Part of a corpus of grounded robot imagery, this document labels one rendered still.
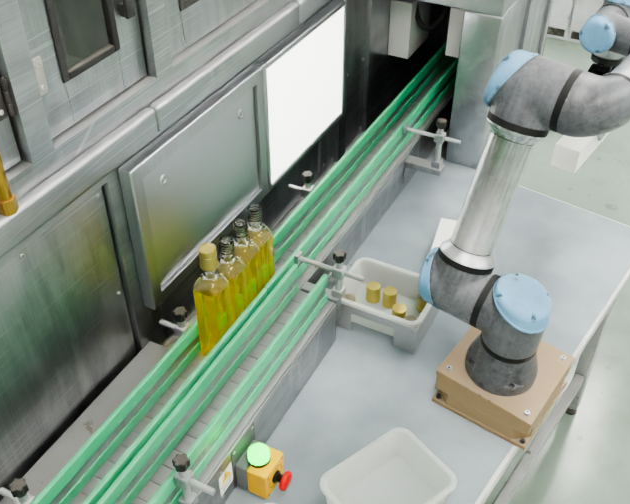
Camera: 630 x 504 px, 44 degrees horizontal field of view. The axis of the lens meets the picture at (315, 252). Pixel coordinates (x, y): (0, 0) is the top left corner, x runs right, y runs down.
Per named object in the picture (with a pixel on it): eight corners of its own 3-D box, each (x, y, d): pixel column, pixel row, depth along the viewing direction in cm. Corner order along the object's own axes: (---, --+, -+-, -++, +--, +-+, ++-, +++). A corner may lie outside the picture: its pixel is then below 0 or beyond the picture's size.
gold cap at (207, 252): (221, 262, 150) (219, 244, 148) (212, 273, 148) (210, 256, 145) (205, 257, 151) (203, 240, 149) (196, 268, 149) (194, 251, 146)
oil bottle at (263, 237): (255, 289, 180) (250, 215, 166) (276, 296, 178) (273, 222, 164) (243, 304, 176) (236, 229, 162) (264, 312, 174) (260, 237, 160)
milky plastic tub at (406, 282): (359, 280, 201) (360, 254, 195) (441, 307, 193) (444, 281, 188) (328, 322, 189) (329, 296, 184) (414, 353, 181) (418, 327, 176)
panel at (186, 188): (335, 112, 222) (337, -5, 201) (344, 114, 221) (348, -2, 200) (143, 306, 161) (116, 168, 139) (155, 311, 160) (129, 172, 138)
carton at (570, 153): (610, 131, 201) (616, 110, 197) (574, 173, 186) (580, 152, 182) (587, 124, 204) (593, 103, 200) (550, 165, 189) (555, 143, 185)
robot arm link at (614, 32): (633, 31, 159) (650, 14, 166) (581, 15, 164) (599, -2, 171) (621, 66, 165) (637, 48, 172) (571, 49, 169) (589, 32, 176)
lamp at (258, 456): (255, 445, 153) (254, 436, 151) (274, 454, 151) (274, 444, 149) (243, 462, 150) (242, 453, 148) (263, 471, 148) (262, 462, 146)
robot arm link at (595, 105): (633, 106, 127) (703, 25, 160) (570, 83, 132) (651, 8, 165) (609, 166, 134) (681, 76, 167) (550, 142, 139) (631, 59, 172)
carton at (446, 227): (460, 239, 215) (463, 221, 211) (445, 295, 197) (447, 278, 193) (438, 235, 216) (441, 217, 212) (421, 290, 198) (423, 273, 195)
